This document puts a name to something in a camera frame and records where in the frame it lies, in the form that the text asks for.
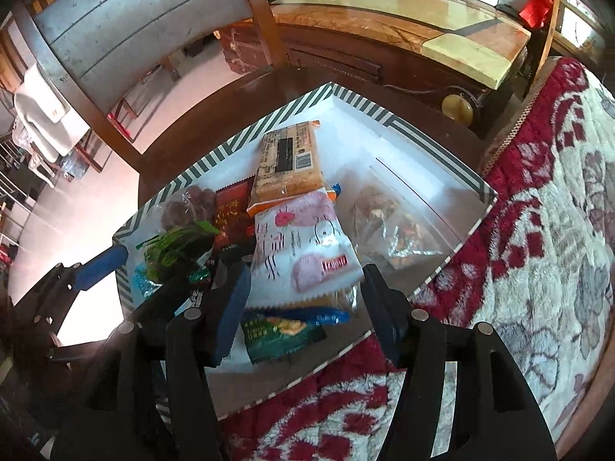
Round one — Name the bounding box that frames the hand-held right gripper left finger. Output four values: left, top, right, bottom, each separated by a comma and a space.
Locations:
50, 259, 253, 461

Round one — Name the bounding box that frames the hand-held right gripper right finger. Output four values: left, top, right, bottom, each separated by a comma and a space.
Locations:
361, 262, 558, 461

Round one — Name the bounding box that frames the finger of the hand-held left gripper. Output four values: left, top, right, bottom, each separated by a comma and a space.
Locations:
10, 244, 130, 343
48, 269, 217, 365

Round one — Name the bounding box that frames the blue white clear packet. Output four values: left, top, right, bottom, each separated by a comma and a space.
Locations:
132, 262, 166, 304

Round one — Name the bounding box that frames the blue-edged cracker pack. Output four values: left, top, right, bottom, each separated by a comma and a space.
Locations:
247, 182, 359, 330

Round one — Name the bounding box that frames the green snack packet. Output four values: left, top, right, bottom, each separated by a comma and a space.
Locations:
240, 310, 327, 365

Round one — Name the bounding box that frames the bag of green snacks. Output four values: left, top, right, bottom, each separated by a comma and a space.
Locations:
136, 220, 222, 285

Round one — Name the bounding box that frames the pink white snack packet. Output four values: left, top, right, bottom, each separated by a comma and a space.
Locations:
252, 191, 366, 309

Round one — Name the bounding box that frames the green white striped box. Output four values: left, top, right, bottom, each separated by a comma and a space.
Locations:
113, 81, 499, 418

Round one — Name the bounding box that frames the clear tied nut bag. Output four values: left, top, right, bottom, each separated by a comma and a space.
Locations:
353, 202, 443, 270

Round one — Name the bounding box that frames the water bottle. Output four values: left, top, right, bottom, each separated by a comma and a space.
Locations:
60, 151, 92, 181

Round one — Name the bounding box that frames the dark red snack packet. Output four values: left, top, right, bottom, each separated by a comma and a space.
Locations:
211, 175, 258, 245

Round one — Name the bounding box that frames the clear bag of dark dates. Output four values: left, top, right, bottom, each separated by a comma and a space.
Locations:
161, 183, 218, 231

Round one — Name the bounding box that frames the metal rack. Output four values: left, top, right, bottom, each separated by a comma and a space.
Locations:
0, 139, 34, 212

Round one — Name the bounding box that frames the clear zip bag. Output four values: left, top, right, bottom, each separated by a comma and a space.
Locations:
353, 156, 484, 255

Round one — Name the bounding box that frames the white coat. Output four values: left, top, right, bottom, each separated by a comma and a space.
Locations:
13, 65, 90, 157

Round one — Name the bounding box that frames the orange-edged cracker pack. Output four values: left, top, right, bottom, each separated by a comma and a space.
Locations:
246, 120, 327, 217

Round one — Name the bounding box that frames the red white floral blanket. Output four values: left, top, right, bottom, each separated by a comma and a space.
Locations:
218, 55, 615, 461

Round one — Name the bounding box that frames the wooden chair grey backrest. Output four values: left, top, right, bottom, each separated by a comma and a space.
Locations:
12, 0, 486, 217

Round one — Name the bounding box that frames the marble top wooden cabinet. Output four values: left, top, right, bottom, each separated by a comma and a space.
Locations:
216, 0, 534, 126

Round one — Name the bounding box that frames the red gift bag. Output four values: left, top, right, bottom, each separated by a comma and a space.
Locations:
520, 0, 554, 27

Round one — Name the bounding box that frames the brass round handle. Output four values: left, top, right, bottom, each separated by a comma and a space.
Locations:
441, 93, 476, 123

